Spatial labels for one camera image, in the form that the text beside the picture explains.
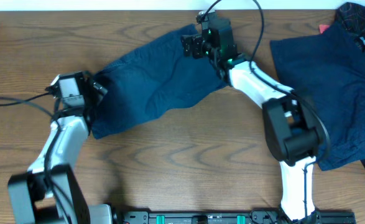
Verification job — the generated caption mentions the dark blue denim shorts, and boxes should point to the dark blue denim shorts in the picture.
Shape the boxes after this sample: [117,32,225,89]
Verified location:
[91,24,226,139]

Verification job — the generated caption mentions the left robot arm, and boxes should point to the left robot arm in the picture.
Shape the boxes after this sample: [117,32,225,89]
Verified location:
[7,72,113,223]

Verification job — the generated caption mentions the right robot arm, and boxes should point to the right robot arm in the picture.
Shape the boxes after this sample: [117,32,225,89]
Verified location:
[181,9,329,223]

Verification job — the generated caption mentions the small red tag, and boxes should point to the small red tag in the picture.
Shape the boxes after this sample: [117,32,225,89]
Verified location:
[318,24,330,34]

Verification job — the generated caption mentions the dark blue shirt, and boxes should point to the dark blue shirt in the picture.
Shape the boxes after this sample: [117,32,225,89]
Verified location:
[270,23,365,171]

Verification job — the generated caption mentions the dark patterned garment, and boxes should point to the dark patterned garment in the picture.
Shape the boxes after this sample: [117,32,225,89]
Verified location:
[335,2,365,169]

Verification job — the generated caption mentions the left black cable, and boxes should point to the left black cable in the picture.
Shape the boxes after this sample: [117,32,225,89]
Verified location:
[0,91,58,121]

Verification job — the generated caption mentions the black cable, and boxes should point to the black cable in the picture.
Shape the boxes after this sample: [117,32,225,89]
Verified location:
[0,91,58,121]
[200,0,331,162]

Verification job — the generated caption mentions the right black cable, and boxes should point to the right black cable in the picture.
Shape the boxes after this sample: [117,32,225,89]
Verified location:
[200,0,331,162]

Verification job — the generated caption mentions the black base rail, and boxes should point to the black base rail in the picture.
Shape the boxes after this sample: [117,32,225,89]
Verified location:
[113,210,356,224]

